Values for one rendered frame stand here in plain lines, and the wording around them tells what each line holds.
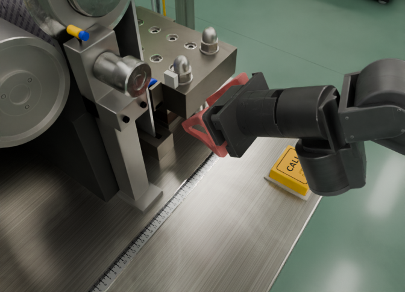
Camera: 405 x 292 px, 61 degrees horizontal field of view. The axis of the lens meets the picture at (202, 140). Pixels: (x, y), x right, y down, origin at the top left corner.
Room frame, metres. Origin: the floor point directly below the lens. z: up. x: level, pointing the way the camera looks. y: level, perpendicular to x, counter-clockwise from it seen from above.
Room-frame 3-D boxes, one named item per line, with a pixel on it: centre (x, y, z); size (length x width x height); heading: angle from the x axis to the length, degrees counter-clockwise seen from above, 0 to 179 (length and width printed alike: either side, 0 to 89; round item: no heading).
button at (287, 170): (0.35, -0.17, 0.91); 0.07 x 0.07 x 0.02; 54
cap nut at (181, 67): (0.46, 0.03, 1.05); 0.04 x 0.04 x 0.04
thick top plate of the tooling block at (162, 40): (0.60, 0.14, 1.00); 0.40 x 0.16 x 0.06; 54
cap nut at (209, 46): (0.54, -0.01, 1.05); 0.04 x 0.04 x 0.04
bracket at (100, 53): (0.31, 0.10, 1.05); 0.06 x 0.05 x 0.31; 54
